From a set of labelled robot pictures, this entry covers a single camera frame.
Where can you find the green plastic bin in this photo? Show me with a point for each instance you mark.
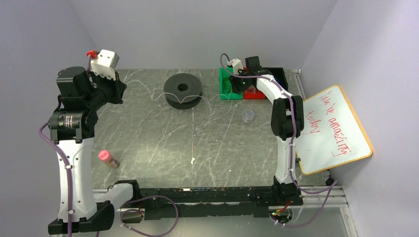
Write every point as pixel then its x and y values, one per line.
pixel 225 87

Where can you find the aluminium extrusion frame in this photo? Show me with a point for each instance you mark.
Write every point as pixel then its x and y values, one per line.
pixel 318 198

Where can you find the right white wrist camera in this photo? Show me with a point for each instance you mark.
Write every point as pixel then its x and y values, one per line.
pixel 236 65

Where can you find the whiteboard with wooden frame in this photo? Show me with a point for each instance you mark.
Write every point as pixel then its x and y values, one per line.
pixel 332 134

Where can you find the red plastic bin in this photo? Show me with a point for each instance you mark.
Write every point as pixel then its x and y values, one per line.
pixel 253 92

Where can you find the black plastic bin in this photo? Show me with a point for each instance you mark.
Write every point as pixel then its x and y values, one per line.
pixel 279 76

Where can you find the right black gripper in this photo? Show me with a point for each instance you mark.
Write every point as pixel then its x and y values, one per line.
pixel 235 83

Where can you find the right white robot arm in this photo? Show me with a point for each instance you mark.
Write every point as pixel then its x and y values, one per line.
pixel 286 119

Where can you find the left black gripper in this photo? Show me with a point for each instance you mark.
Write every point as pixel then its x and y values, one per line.
pixel 118 87

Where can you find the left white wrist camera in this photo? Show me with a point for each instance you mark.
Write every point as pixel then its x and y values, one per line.
pixel 103 63

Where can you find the pink capped small bottle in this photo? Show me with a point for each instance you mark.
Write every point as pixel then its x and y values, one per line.
pixel 106 157

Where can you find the black cable spool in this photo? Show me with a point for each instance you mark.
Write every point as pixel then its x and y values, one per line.
pixel 183 91

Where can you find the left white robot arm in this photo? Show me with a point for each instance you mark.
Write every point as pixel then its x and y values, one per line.
pixel 72 130

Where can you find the clear round plastic container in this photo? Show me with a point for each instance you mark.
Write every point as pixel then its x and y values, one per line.
pixel 248 116

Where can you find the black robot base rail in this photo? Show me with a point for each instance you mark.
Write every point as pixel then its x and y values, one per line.
pixel 256 201

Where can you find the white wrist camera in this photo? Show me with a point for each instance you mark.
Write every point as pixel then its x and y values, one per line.
pixel 236 65
pixel 103 63

